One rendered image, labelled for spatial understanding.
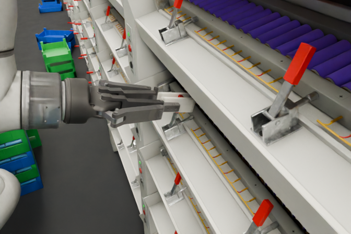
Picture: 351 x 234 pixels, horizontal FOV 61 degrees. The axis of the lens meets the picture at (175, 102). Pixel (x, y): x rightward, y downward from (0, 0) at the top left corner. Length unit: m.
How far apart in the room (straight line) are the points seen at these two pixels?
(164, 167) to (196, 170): 0.29
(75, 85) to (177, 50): 0.17
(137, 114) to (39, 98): 0.15
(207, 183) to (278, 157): 0.25
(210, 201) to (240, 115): 0.21
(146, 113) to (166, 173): 0.33
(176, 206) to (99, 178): 0.91
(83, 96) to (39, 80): 0.07
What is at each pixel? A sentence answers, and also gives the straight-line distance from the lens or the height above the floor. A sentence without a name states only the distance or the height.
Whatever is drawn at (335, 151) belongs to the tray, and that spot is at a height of 0.97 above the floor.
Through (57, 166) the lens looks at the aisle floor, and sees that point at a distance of 1.74.
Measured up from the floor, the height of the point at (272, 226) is 0.79.
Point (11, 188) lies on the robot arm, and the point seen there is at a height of 0.43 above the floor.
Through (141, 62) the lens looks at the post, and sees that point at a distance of 0.69.
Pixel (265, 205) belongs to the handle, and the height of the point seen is 0.84.
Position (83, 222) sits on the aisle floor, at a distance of 1.45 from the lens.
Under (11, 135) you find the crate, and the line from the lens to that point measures 1.44.
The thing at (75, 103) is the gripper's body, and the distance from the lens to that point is 0.48.
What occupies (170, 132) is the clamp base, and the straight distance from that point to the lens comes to 0.59.
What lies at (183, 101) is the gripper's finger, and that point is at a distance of 0.56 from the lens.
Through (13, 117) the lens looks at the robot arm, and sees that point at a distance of 0.47.
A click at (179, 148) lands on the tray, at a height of 0.76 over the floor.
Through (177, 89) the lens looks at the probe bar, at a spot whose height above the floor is 0.80.
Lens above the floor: 1.14
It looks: 33 degrees down
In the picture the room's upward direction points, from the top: straight up
